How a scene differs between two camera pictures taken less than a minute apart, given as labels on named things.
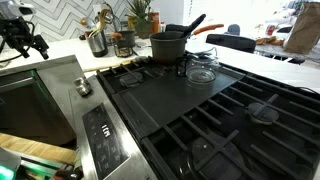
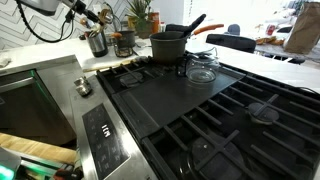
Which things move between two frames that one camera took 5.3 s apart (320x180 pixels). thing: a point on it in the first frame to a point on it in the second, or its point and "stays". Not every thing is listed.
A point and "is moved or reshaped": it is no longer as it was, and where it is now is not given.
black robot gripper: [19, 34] to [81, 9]
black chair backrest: [246, 44] stays
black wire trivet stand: [124, 52] stays
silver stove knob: [82, 86] stays
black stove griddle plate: [160, 101] stays
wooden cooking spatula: [102, 21] is moved or reshaped
